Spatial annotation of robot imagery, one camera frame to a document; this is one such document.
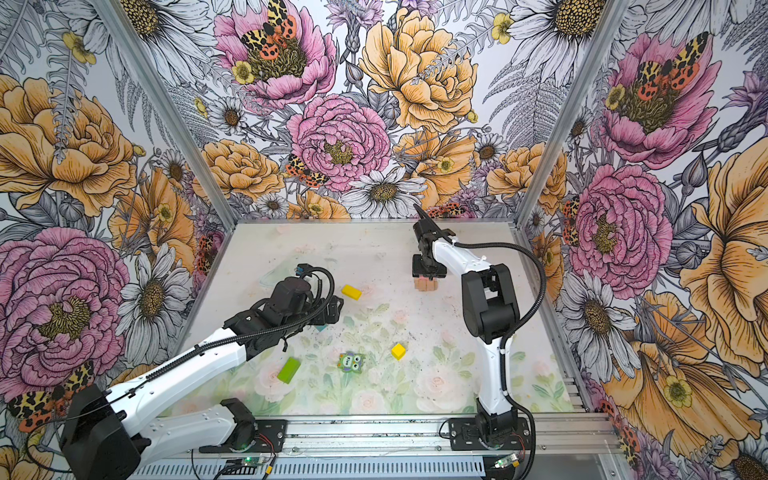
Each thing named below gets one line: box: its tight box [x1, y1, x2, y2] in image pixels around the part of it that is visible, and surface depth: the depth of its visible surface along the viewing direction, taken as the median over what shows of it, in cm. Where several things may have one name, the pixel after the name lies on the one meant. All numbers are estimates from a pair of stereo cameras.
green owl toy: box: [337, 351, 365, 374], surface depth 87 cm
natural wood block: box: [414, 276, 438, 292], surface depth 103 cm
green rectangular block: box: [277, 357, 301, 384], surface depth 86 cm
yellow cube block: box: [391, 343, 407, 361], surface depth 89 cm
